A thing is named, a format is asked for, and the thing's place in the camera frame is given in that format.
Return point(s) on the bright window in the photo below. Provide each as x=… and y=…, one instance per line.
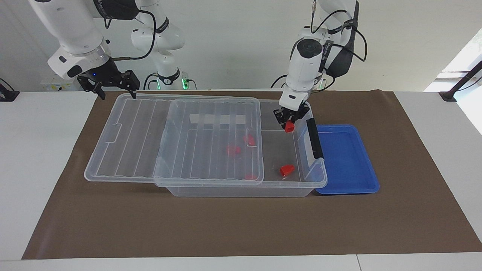
x=467, y=56

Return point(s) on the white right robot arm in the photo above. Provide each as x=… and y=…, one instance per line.
x=71, y=26

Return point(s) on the clear plastic storage box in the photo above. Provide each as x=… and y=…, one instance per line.
x=286, y=150

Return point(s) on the brown table mat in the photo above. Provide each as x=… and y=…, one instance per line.
x=113, y=218

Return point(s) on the clear plastic box lid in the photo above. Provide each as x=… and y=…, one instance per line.
x=128, y=146

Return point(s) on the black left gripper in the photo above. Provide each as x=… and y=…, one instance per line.
x=292, y=111

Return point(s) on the black stand with pole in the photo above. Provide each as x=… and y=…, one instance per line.
x=448, y=96

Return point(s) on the white power strip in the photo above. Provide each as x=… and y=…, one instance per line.
x=49, y=84

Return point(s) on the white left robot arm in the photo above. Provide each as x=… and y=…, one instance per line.
x=305, y=67

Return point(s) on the red block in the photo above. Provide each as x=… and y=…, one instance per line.
x=287, y=170
x=250, y=176
x=289, y=128
x=249, y=140
x=233, y=149

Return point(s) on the black clamp mount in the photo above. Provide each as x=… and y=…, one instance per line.
x=7, y=96

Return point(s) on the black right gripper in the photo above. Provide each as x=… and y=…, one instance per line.
x=107, y=77

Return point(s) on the blue plastic tray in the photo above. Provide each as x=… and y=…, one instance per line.
x=346, y=158

